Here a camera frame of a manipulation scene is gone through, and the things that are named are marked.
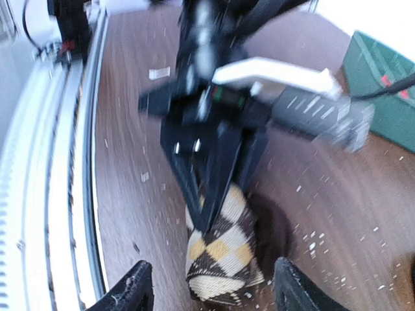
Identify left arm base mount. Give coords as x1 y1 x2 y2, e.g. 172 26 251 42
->
32 1 92 63

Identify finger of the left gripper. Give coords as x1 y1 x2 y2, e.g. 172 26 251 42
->
201 124 268 233
160 124 220 233

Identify brown argyle sock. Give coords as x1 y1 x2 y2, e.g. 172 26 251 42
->
185 185 292 306

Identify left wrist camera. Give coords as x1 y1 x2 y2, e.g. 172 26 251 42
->
272 87 375 152

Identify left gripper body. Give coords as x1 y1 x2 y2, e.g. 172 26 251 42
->
138 58 342 136

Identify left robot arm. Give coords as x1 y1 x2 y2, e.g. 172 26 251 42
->
138 1 353 233

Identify white plastic scrap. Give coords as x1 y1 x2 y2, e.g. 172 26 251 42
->
148 67 171 80

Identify aluminium front rail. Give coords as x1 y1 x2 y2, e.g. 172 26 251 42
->
1 1 108 310

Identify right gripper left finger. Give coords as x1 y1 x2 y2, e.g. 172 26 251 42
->
87 260 153 311

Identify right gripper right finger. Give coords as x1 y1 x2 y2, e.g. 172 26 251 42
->
274 257 348 311

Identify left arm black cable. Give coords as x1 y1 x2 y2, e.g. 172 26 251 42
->
351 73 415 100

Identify green compartment tray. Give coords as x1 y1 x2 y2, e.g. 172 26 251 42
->
343 31 414 152

